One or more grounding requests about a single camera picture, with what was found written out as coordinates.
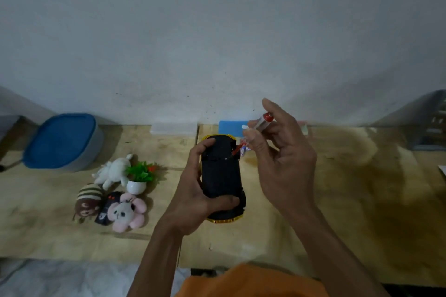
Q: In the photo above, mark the person's right hand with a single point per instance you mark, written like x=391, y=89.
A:
x=287, y=171

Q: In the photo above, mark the person's left hand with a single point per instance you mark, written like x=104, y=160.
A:
x=190, y=202

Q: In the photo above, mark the person's left thumb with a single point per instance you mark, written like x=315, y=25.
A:
x=224, y=202

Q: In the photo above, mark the person's right thumb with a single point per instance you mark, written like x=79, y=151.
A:
x=256, y=147

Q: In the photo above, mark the red capped clear screwdriver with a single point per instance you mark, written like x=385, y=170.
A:
x=262, y=122

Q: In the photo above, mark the black and yellow toy car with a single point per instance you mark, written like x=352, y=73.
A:
x=221, y=171

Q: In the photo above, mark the person's left forearm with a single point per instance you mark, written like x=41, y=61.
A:
x=156, y=262

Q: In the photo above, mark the person's right forearm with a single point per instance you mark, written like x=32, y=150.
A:
x=334, y=258

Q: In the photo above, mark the small white red packet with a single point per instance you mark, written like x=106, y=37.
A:
x=245, y=149

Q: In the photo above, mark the pale green small box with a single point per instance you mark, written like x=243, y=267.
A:
x=304, y=129

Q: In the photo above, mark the orange shirt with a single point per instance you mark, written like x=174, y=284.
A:
x=251, y=283

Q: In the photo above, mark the small green potted plant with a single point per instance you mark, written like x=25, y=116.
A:
x=139, y=176

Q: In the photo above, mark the pink panda plush toy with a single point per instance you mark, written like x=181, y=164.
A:
x=127, y=215

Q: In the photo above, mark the white plush toy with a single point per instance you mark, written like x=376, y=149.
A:
x=113, y=171

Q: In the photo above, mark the black remote control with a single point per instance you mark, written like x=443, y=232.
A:
x=104, y=211

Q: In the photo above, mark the brown striped plush toy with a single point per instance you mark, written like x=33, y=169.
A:
x=89, y=201

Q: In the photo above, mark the grey cloth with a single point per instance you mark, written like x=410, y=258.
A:
x=69, y=277

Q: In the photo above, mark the blue lidded grey container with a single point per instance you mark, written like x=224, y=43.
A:
x=61, y=142

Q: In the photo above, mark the grey metal rack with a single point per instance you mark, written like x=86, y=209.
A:
x=430, y=122

